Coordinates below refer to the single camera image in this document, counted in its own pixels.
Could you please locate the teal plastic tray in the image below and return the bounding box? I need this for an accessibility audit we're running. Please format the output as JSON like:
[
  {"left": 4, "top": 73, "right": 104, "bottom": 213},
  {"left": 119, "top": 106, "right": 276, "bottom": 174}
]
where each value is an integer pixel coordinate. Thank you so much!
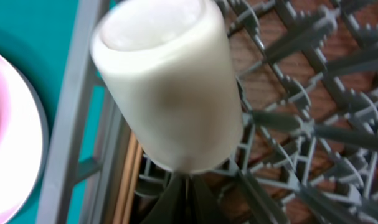
[{"left": 0, "top": 0, "right": 105, "bottom": 224}]

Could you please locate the pink plate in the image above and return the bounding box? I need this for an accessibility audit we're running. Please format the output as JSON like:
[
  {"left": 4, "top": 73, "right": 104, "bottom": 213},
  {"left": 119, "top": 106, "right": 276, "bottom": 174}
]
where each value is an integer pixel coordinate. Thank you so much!
[{"left": 0, "top": 55, "right": 49, "bottom": 223}]

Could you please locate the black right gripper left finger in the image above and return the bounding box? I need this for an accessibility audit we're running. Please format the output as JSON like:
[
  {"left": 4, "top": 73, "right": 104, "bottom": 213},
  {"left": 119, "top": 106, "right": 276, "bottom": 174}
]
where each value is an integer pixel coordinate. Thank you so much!
[{"left": 141, "top": 175, "right": 186, "bottom": 224}]

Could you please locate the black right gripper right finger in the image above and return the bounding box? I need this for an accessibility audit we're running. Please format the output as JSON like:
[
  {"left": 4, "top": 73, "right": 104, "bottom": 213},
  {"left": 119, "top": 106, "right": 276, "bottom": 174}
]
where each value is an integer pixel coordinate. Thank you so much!
[{"left": 190, "top": 176, "right": 229, "bottom": 224}]

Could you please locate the wooden chopstick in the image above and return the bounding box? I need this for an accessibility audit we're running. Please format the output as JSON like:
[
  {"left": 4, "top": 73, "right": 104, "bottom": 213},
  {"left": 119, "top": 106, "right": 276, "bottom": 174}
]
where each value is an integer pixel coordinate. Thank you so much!
[
  {"left": 113, "top": 132, "right": 137, "bottom": 224},
  {"left": 121, "top": 144, "right": 143, "bottom": 224}
]

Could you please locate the grey dishwasher rack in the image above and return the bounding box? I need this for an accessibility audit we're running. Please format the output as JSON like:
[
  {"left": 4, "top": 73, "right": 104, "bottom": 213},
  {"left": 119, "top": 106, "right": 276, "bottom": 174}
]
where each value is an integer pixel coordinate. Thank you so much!
[{"left": 37, "top": 0, "right": 378, "bottom": 223}]

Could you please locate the white cup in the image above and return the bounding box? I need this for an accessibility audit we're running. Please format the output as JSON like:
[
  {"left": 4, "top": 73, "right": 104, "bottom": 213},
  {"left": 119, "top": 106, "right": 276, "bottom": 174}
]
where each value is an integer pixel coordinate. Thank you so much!
[{"left": 90, "top": 0, "right": 243, "bottom": 173}]

